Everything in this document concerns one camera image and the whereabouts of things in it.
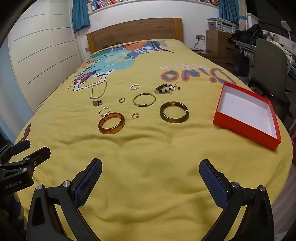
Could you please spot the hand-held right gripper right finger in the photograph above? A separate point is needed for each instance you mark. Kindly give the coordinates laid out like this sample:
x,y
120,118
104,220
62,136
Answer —
x,y
211,183

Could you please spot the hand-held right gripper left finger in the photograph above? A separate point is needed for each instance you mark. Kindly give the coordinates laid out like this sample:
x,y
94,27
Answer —
x,y
89,183

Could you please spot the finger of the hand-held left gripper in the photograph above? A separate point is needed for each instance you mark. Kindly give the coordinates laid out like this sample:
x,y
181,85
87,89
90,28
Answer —
x,y
39,155
20,146

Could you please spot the dark green bangle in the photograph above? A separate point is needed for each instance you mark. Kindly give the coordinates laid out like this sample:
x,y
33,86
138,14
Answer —
x,y
173,120

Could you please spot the silver wristwatch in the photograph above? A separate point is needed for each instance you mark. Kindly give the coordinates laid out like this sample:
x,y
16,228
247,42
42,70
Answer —
x,y
96,103

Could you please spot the red cardboard box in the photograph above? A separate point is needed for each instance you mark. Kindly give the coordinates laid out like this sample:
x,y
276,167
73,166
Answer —
x,y
245,109

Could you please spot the thin brass bangle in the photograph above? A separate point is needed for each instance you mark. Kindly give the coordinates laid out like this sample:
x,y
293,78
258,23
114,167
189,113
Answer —
x,y
141,105

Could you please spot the amber bangle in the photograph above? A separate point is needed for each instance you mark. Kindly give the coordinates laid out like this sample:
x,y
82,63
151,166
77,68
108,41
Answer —
x,y
112,131

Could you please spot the yellow printed blanket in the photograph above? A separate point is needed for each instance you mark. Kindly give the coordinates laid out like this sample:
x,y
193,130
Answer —
x,y
148,150

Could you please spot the white wardrobe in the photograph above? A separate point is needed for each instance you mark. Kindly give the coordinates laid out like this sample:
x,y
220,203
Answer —
x,y
41,46

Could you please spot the dark hanging bag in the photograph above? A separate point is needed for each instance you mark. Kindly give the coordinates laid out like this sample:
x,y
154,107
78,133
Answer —
x,y
241,63

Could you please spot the grey chair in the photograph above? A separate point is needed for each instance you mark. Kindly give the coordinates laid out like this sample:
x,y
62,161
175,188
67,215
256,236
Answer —
x,y
268,64

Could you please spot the grey desk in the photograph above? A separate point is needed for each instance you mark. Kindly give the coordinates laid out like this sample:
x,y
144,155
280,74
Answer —
x,y
245,46

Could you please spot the wooden dresser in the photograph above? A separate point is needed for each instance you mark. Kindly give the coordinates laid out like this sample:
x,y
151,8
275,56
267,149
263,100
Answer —
x,y
217,41

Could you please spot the blue curtain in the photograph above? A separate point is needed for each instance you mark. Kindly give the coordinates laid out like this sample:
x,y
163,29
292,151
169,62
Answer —
x,y
81,16
227,11

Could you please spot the black backpack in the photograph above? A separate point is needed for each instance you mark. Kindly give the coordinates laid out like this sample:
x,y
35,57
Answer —
x,y
249,33

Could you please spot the wooden headboard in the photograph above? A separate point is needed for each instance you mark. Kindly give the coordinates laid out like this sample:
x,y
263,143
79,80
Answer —
x,y
129,30

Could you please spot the grey printer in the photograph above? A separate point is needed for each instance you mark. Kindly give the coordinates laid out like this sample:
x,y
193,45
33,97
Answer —
x,y
219,23

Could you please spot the white desk lamp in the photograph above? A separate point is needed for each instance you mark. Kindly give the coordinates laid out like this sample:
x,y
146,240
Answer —
x,y
285,25

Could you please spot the wall socket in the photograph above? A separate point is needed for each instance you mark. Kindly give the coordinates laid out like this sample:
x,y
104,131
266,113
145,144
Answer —
x,y
200,37

